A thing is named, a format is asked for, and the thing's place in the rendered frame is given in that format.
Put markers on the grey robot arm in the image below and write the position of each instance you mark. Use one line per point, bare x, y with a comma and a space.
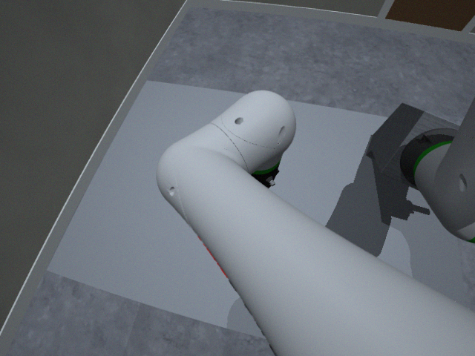
310, 291

